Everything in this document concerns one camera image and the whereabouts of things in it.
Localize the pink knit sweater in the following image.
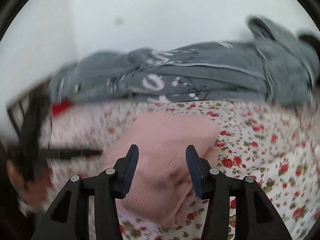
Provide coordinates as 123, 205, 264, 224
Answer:
103, 112, 221, 228

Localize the person's left hand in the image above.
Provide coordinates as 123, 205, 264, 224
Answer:
7, 160, 52, 206

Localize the wooden bed headboard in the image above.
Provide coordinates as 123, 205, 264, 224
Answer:
6, 79, 50, 138

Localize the red pillow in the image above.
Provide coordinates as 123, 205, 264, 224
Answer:
51, 101, 73, 116

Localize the floral bed sheet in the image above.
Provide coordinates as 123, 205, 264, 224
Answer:
40, 101, 319, 239

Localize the grey floral blanket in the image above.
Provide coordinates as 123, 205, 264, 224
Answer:
49, 16, 319, 106

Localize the black garment on footboard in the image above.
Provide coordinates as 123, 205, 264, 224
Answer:
298, 34, 320, 56

